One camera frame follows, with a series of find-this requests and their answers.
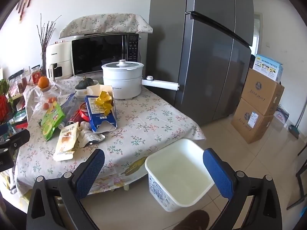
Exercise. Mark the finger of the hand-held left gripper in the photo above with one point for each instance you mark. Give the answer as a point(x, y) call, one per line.
point(16, 139)

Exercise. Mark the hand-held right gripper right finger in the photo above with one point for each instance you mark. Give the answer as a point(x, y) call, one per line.
point(218, 175)

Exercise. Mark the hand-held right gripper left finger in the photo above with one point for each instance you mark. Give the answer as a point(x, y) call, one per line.
point(92, 170)

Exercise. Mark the silver wrapper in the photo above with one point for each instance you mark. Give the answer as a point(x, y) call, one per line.
point(90, 137)

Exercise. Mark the green snack packet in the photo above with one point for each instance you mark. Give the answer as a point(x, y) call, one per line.
point(51, 119)

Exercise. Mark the beige snack packet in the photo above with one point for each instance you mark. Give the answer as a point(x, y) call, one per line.
point(64, 141)

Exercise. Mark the white plastic bin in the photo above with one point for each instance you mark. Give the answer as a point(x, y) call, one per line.
point(177, 170)

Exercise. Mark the red drink can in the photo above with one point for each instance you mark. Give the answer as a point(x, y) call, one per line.
point(74, 119)

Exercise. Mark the yellow wrapper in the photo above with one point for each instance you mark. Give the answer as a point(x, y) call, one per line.
point(103, 100)

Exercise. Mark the small orange kumquat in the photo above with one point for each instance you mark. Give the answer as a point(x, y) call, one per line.
point(45, 106)
point(52, 100)

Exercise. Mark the white crumpled paper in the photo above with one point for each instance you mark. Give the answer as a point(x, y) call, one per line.
point(85, 125)

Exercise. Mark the glass jar with wooden lid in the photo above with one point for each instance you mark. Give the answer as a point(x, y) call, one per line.
point(45, 95)

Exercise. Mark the torn blue cardboard carton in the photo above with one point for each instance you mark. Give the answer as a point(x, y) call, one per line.
point(98, 117)

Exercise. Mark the red instant noodle bowl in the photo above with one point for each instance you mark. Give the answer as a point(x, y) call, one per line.
point(84, 112)

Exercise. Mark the brown cardboard box with sticker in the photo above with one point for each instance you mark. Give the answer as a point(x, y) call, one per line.
point(249, 124)

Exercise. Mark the large orange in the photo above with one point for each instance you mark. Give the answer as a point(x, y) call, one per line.
point(43, 82)

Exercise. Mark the clear plastic bottle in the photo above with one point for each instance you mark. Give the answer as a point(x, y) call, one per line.
point(69, 104)

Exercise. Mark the jar with red label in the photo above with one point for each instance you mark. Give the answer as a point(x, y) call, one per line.
point(36, 75)

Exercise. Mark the floral tablecloth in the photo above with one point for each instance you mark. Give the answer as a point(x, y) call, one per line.
point(144, 124)

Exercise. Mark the white ceramic bowl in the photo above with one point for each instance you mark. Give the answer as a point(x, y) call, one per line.
point(82, 92)

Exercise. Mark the dark green pumpkin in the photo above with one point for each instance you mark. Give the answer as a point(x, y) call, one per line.
point(84, 83)

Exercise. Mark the green dustpan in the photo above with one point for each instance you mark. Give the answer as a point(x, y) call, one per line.
point(293, 130)

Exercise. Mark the dried branches in vase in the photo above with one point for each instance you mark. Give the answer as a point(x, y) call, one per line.
point(44, 52)

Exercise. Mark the white air fryer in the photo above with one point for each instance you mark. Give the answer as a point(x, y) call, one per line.
point(60, 57)

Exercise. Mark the white electric cooking pot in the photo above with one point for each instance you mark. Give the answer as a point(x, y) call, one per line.
point(122, 81)

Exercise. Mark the grey refrigerator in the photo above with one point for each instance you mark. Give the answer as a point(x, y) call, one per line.
point(203, 64)

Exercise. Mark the blue and white box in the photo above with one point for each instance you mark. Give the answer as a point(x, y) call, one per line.
point(267, 68)

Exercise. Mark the black microwave oven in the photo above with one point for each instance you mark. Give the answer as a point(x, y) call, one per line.
point(100, 52)

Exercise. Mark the floral microwave cover cloth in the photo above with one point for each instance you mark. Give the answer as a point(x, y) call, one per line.
point(105, 24)

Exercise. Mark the black metal chair frame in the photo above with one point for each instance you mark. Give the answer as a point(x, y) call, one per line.
point(299, 172)

